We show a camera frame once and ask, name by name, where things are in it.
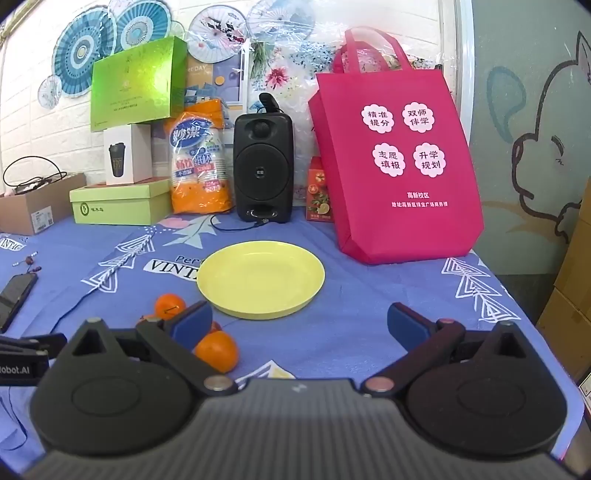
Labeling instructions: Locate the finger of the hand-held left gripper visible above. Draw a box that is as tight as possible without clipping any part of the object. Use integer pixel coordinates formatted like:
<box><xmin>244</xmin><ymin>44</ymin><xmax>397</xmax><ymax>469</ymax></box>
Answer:
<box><xmin>0</xmin><ymin>333</ymin><xmax>68</xmax><ymax>357</ymax></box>

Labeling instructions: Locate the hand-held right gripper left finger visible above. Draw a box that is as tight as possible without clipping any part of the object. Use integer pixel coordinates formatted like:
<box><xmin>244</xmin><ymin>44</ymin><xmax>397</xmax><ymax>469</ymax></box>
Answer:
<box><xmin>69</xmin><ymin>300</ymin><xmax>237</xmax><ymax>400</ymax></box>

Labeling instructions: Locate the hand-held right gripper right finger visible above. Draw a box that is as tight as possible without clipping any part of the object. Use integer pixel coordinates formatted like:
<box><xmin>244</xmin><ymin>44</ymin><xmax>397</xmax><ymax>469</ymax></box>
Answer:
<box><xmin>362</xmin><ymin>302</ymin><xmax>532</xmax><ymax>397</ymax></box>

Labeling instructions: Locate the small orange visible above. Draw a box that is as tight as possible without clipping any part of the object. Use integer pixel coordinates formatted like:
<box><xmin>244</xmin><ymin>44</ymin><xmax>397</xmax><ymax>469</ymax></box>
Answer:
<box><xmin>154</xmin><ymin>294</ymin><xmax>187</xmax><ymax>320</ymax></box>

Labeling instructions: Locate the large orange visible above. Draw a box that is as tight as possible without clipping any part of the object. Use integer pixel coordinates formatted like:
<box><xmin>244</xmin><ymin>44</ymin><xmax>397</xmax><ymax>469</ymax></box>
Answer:
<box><xmin>193</xmin><ymin>330</ymin><xmax>239</xmax><ymax>374</ymax></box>

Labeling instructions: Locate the yellow plate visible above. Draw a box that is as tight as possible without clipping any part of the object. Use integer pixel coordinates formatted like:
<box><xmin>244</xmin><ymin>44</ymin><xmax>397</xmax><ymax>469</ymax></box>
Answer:
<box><xmin>197</xmin><ymin>240</ymin><xmax>326</xmax><ymax>320</ymax></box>

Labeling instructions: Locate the black smartphone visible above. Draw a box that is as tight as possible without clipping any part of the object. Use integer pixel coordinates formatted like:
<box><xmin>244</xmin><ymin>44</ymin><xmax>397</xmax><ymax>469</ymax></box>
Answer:
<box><xmin>0</xmin><ymin>272</ymin><xmax>40</xmax><ymax>334</ymax></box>

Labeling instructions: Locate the blue printed tablecloth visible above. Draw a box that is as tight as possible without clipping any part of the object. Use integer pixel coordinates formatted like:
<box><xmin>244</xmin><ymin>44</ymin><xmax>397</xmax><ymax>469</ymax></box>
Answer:
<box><xmin>0</xmin><ymin>213</ymin><xmax>583</xmax><ymax>464</ymax></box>

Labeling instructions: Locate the small bead charm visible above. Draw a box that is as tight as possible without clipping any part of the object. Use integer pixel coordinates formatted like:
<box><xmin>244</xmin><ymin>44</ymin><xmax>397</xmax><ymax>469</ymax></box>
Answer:
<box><xmin>14</xmin><ymin>251</ymin><xmax>42</xmax><ymax>274</ymax></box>

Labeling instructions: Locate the pink tote bag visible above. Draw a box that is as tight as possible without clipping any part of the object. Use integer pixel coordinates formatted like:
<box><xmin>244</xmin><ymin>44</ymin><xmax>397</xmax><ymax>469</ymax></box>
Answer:
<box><xmin>308</xmin><ymin>27</ymin><xmax>485</xmax><ymax>265</ymax></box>

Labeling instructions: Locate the light green shoe box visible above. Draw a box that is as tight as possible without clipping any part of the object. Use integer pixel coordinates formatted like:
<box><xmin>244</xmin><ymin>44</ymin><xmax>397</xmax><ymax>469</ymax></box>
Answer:
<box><xmin>69</xmin><ymin>178</ymin><xmax>172</xmax><ymax>226</ymax></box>

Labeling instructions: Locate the red cracker box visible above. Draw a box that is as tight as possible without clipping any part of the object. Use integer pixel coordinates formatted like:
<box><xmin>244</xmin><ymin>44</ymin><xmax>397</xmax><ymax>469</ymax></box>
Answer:
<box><xmin>305</xmin><ymin>156</ymin><xmax>335</xmax><ymax>223</ymax></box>

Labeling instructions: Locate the brown cardboard box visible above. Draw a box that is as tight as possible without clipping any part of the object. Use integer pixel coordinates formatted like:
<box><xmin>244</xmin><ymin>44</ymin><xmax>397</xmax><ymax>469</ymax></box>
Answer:
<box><xmin>534</xmin><ymin>287</ymin><xmax>591</xmax><ymax>371</ymax></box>

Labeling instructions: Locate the orange paper cup pack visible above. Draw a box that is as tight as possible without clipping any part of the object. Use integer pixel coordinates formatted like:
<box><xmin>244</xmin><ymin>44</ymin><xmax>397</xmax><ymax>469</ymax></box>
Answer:
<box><xmin>164</xmin><ymin>99</ymin><xmax>234</xmax><ymax>215</ymax></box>

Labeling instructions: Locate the black speaker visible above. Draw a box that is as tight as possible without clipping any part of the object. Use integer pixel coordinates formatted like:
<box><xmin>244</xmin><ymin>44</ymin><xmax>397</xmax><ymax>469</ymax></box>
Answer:
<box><xmin>233</xmin><ymin>112</ymin><xmax>295</xmax><ymax>224</ymax></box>

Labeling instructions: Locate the white cup box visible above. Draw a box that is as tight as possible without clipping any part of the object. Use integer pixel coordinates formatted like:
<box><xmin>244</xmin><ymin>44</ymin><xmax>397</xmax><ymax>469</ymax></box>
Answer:
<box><xmin>103</xmin><ymin>123</ymin><xmax>153</xmax><ymax>186</ymax></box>

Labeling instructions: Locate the flat cardboard box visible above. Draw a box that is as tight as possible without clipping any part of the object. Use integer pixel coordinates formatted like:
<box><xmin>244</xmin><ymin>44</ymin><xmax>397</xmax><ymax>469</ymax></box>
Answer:
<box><xmin>553</xmin><ymin>177</ymin><xmax>591</xmax><ymax>303</ymax></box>

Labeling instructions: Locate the green gift box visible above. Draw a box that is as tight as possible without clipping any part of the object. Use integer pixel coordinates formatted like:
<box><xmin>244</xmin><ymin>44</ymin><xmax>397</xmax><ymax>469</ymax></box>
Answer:
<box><xmin>89</xmin><ymin>36</ymin><xmax>188</xmax><ymax>134</ymax></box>

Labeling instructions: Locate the small pale blue paper fan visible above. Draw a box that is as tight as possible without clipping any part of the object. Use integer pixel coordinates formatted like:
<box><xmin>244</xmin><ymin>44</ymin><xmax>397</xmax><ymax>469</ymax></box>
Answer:
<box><xmin>37</xmin><ymin>76</ymin><xmax>64</xmax><ymax>110</ymax></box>

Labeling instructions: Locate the floral plastic sheet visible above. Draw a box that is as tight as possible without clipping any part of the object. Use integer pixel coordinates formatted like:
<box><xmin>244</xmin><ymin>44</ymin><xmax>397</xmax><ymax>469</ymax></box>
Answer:
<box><xmin>248</xmin><ymin>25</ymin><xmax>445</xmax><ymax>139</ymax></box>

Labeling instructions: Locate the white painted paper fan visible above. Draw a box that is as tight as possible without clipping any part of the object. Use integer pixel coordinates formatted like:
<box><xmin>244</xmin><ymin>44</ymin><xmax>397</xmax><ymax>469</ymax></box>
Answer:
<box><xmin>187</xmin><ymin>6</ymin><xmax>253</xmax><ymax>64</ymax></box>

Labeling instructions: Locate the large blue paper fan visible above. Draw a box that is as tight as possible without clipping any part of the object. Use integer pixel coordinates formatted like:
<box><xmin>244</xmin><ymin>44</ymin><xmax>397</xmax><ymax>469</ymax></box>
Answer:
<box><xmin>51</xmin><ymin>9</ymin><xmax>119</xmax><ymax>99</ymax></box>

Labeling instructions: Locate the black speaker cable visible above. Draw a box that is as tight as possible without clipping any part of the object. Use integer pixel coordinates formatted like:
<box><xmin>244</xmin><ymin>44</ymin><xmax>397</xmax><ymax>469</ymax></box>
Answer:
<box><xmin>210</xmin><ymin>213</ymin><xmax>269</xmax><ymax>237</ymax></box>

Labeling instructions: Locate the open cardboard box with cables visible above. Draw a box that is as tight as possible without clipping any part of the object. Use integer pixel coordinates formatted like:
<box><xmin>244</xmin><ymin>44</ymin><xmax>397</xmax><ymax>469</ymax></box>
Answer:
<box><xmin>0</xmin><ymin>172</ymin><xmax>88</xmax><ymax>236</ymax></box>

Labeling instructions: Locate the black cable bundle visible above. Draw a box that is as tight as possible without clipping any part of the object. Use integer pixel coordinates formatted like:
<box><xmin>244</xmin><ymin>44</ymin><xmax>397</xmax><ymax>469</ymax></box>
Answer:
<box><xmin>2</xmin><ymin>157</ymin><xmax>68</xmax><ymax>195</ymax></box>

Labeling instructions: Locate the wall poster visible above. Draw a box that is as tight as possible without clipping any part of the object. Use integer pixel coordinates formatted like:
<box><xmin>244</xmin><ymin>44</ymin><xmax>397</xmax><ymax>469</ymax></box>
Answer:
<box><xmin>186</xmin><ymin>50</ymin><xmax>251</xmax><ymax>108</ymax></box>

